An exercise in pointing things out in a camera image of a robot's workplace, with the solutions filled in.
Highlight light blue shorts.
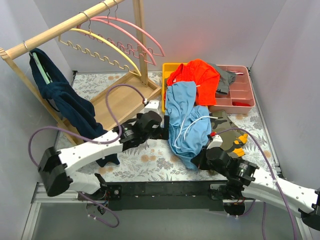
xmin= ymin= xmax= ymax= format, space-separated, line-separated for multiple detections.
xmin=165 ymin=81 xmax=212 ymax=170

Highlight wooden clothes rack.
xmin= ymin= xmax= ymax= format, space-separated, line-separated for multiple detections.
xmin=0 ymin=0 xmax=161 ymax=133

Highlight pink hanger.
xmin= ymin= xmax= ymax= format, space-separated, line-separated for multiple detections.
xmin=91 ymin=0 xmax=165 ymax=66

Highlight floral table mat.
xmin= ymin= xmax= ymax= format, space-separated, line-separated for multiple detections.
xmin=72 ymin=72 xmax=278 ymax=182

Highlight orange shorts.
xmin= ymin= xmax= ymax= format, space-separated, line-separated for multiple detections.
xmin=166 ymin=59 xmax=220 ymax=106

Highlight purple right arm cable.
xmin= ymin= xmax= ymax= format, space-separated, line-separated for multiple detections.
xmin=211 ymin=127 xmax=300 ymax=240

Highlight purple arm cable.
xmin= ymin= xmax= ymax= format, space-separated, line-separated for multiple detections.
xmin=27 ymin=83 xmax=148 ymax=228
xmin=211 ymin=127 xmax=300 ymax=240

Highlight navy blue shorts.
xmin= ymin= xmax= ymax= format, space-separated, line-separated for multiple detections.
xmin=28 ymin=47 xmax=121 ymax=168

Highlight grey shorts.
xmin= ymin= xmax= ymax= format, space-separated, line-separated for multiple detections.
xmin=208 ymin=63 xmax=237 ymax=95

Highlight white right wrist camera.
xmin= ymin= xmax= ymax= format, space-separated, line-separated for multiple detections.
xmin=206 ymin=132 xmax=223 ymax=150

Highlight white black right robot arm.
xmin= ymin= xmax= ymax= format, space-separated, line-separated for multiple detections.
xmin=191 ymin=147 xmax=320 ymax=230

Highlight rear pink hanger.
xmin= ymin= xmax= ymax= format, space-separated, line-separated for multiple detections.
xmin=91 ymin=0 xmax=165 ymax=66

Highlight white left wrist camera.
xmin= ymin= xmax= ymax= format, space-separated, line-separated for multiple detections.
xmin=142 ymin=99 xmax=160 ymax=114

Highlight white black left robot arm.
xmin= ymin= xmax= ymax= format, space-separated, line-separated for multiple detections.
xmin=38 ymin=110 xmax=170 ymax=200

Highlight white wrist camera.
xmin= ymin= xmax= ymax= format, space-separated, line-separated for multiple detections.
xmin=206 ymin=132 xmax=223 ymax=150
xmin=142 ymin=99 xmax=160 ymax=114

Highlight yellow plastic tray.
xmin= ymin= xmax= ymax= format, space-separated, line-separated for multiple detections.
xmin=161 ymin=62 xmax=181 ymax=113

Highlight red item in tray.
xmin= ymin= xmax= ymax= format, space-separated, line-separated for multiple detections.
xmin=232 ymin=101 xmax=252 ymax=107

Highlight front pink hanger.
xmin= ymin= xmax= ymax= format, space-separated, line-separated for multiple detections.
xmin=91 ymin=0 xmax=165 ymax=66

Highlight pink divided tray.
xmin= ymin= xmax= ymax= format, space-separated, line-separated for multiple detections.
xmin=208 ymin=65 xmax=256 ymax=114

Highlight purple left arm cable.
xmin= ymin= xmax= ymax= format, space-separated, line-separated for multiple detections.
xmin=27 ymin=83 xmax=148 ymax=228

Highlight light green hanger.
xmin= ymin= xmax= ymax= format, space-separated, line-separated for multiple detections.
xmin=29 ymin=52 xmax=53 ymax=85

